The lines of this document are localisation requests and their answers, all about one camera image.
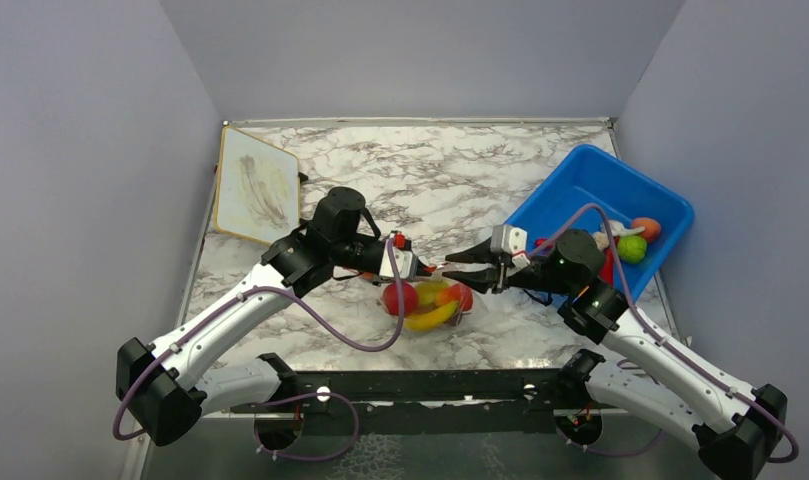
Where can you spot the yellow toy banana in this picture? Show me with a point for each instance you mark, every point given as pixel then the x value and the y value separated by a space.
pixel 430 320

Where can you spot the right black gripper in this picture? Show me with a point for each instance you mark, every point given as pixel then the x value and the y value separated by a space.
pixel 479 279

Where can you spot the orange toy peach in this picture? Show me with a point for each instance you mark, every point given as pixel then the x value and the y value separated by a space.
pixel 650 229

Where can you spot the red toy tomato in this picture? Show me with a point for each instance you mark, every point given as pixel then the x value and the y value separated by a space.
pixel 459 293

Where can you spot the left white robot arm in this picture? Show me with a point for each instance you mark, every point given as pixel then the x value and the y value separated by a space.
pixel 165 387

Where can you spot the green toy lime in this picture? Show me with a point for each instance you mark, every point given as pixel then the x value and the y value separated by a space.
pixel 632 249

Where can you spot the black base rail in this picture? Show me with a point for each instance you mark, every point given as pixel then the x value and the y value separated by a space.
pixel 420 402

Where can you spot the yellow toy star fruit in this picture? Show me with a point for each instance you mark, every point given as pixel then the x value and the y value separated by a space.
pixel 427 291

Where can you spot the red toy chili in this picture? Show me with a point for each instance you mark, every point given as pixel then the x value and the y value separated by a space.
pixel 607 271

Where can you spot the red toy apple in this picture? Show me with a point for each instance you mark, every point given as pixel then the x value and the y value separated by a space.
pixel 400 300

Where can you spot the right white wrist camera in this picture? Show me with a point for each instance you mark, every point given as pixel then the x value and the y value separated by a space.
pixel 508 244

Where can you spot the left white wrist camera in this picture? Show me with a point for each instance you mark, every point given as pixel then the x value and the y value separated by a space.
pixel 397 261

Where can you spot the white board yellow rim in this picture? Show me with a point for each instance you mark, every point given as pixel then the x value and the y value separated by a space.
pixel 258 190

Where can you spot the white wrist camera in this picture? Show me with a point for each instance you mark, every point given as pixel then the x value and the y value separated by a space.
pixel 508 244
pixel 397 261

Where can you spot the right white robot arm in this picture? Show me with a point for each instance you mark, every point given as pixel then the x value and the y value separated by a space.
pixel 733 426

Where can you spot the white toy garlic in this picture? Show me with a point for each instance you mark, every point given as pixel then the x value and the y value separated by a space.
pixel 618 229
pixel 601 240

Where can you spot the clear orange zip bag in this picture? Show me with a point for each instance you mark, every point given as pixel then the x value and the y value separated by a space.
pixel 478 311

